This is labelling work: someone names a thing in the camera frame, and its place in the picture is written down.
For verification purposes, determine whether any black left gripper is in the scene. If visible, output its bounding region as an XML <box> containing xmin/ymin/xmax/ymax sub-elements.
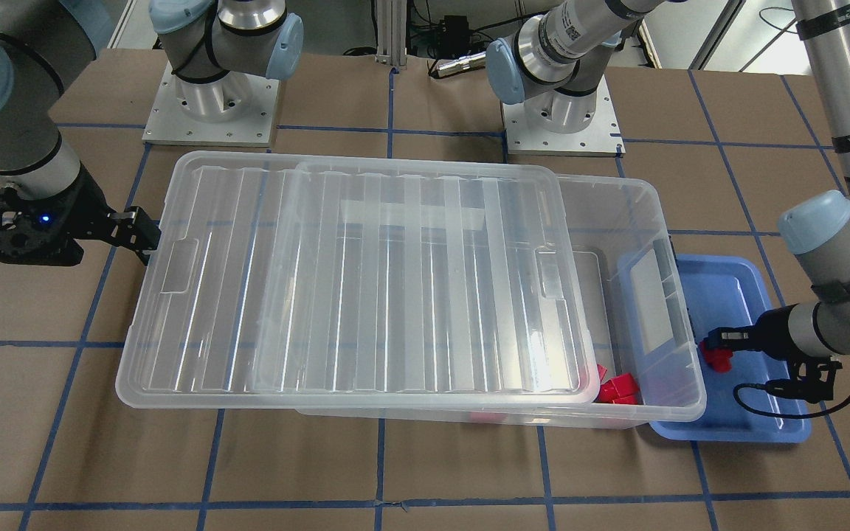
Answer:
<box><xmin>701</xmin><ymin>306</ymin><xmax>841</xmax><ymax>403</ymax></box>

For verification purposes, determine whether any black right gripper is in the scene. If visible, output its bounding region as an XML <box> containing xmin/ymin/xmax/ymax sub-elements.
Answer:
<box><xmin>0</xmin><ymin>166</ymin><xmax>162</xmax><ymax>266</ymax></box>

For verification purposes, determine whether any clear plastic box lid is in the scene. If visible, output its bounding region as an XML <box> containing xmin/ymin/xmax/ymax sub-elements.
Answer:
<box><xmin>116</xmin><ymin>151</ymin><xmax>599</xmax><ymax>411</ymax></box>

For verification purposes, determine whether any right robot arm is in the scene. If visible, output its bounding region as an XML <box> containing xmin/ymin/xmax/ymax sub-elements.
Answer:
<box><xmin>0</xmin><ymin>1</ymin><xmax>304</xmax><ymax>266</ymax></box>

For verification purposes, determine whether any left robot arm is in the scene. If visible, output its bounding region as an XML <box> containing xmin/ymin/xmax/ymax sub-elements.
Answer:
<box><xmin>609</xmin><ymin>1</ymin><xmax>850</xmax><ymax>409</ymax></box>

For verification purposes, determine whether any blue plastic tray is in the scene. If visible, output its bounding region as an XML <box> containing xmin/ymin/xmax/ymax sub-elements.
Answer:
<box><xmin>621</xmin><ymin>254</ymin><xmax>812</xmax><ymax>444</ymax></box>

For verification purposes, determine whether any clear plastic storage box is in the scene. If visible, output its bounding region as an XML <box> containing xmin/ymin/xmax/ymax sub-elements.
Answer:
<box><xmin>308</xmin><ymin>174</ymin><xmax>708</xmax><ymax>429</ymax></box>

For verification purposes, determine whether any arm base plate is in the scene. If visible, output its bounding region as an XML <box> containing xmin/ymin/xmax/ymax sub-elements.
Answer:
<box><xmin>142</xmin><ymin>64</ymin><xmax>281</xmax><ymax>149</ymax></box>
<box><xmin>500</xmin><ymin>77</ymin><xmax>626</xmax><ymax>157</ymax></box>

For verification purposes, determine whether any aluminium frame post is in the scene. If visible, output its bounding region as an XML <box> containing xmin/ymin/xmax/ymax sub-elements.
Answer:
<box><xmin>373</xmin><ymin>0</ymin><xmax>409</xmax><ymax>71</ymax></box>

